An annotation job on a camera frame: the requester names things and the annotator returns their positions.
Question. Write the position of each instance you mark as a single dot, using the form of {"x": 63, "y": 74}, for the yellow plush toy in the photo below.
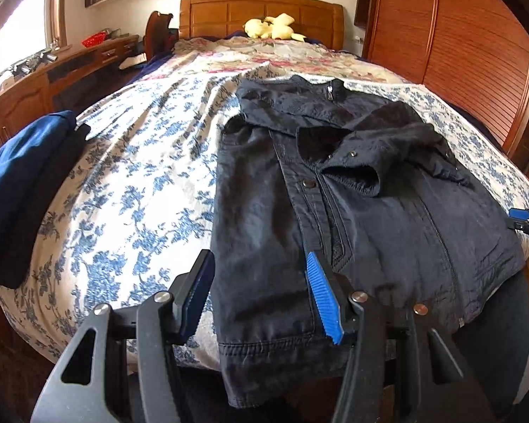
{"x": 273, "y": 28}

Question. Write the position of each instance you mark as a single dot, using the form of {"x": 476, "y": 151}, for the white paper sheet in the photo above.
{"x": 133, "y": 61}

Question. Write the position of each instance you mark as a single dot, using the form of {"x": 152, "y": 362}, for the pink floral quilt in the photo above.
{"x": 255, "y": 55}

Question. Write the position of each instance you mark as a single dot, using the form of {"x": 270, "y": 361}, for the window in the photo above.
{"x": 17, "y": 39}

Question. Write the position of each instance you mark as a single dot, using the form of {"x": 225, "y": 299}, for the red basket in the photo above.
{"x": 95, "y": 39}

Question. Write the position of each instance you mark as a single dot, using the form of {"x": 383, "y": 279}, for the person's leg in black trousers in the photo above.
{"x": 498, "y": 339}

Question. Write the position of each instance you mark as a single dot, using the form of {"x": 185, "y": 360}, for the wooden bed with floral bedding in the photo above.
{"x": 136, "y": 185}

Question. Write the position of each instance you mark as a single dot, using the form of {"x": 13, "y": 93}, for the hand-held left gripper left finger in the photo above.
{"x": 198, "y": 293}

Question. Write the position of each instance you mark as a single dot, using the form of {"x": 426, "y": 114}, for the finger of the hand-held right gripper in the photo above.
{"x": 520, "y": 214}
{"x": 519, "y": 226}

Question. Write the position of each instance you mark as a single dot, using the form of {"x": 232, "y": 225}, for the black tools on desk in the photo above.
{"x": 33, "y": 61}

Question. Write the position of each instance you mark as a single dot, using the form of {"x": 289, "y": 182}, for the black jacket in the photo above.
{"x": 379, "y": 229}

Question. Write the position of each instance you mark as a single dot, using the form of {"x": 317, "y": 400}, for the wooden desk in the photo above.
{"x": 22, "y": 97}

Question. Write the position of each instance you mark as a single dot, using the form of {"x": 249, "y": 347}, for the folded black garment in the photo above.
{"x": 26, "y": 229}

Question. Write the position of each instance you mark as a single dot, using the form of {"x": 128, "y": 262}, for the wooden bed headboard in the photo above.
{"x": 247, "y": 11}

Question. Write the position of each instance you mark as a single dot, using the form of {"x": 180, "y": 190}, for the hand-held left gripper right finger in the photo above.
{"x": 324, "y": 299}

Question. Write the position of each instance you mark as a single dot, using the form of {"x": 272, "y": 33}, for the dark wooden chair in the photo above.
{"x": 158, "y": 31}

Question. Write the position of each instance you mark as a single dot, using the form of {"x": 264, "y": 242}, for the wooden slatted wardrobe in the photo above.
{"x": 458, "y": 39}

